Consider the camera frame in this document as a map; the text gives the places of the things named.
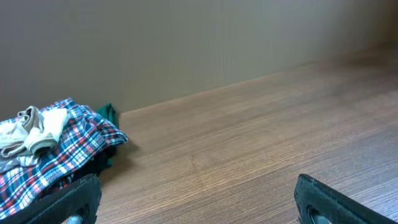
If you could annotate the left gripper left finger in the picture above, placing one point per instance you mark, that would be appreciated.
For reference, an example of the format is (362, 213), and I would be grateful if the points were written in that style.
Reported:
(76, 203)

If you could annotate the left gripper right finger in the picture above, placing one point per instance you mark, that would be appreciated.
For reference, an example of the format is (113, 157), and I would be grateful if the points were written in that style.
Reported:
(319, 203)

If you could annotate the red blue plaid garment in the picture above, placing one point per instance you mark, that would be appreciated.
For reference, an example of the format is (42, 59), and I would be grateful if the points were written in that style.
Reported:
(84, 136)

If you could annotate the white crumpled garment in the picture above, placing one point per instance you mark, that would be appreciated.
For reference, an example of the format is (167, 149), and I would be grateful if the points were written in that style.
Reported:
(54, 122)

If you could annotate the beige crumpled garment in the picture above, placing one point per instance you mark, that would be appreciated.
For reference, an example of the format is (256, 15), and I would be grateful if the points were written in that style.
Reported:
(26, 136)

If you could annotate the dark green garment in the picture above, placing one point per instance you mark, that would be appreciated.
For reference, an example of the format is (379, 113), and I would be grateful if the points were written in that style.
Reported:
(104, 158)

